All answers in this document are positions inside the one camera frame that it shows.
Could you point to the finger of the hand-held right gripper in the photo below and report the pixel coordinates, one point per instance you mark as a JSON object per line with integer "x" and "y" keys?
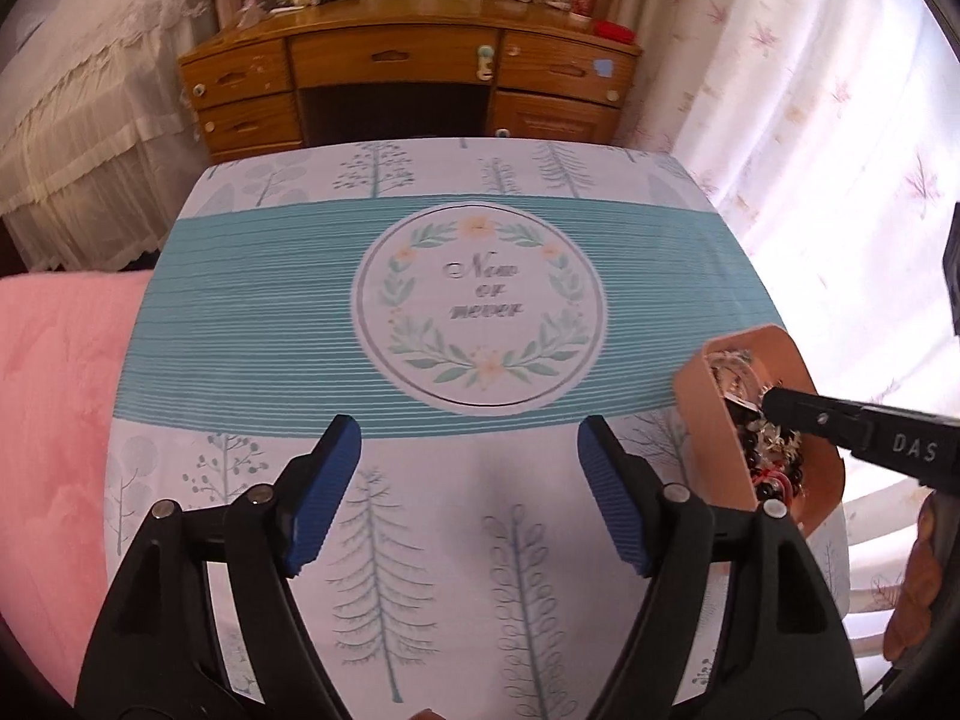
{"x": 810, "y": 412}

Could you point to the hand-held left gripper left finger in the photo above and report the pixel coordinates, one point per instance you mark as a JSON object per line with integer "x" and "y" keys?
{"x": 324, "y": 495}

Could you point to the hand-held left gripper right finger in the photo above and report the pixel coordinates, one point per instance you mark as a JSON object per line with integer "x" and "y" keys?
{"x": 613, "y": 495}

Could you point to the pink plastic box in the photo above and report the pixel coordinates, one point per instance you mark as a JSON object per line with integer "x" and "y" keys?
{"x": 709, "y": 450}

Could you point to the person's right hand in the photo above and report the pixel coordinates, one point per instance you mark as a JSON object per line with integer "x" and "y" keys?
{"x": 913, "y": 592}

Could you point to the white plastic chair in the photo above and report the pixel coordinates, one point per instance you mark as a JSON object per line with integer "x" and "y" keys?
{"x": 874, "y": 510}

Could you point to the tree print tablecloth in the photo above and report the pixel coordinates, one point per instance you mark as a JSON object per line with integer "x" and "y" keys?
{"x": 262, "y": 315}

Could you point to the pink blanket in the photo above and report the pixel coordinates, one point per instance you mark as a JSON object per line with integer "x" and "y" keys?
{"x": 52, "y": 427}

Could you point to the white floral curtain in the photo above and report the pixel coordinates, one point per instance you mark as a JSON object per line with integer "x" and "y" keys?
{"x": 787, "y": 127}

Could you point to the blue sticker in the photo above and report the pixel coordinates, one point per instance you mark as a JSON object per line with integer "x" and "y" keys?
{"x": 604, "y": 67}

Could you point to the red box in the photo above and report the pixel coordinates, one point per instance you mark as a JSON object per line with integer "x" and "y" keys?
{"x": 615, "y": 31}

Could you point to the cream lace bedspread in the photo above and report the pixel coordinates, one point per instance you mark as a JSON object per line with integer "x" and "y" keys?
{"x": 90, "y": 127}

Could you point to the wooden dresser desk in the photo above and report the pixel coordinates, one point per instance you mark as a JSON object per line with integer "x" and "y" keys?
{"x": 390, "y": 52}

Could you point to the cream drawer hook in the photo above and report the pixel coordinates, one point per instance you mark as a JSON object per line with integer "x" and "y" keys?
{"x": 486, "y": 64}

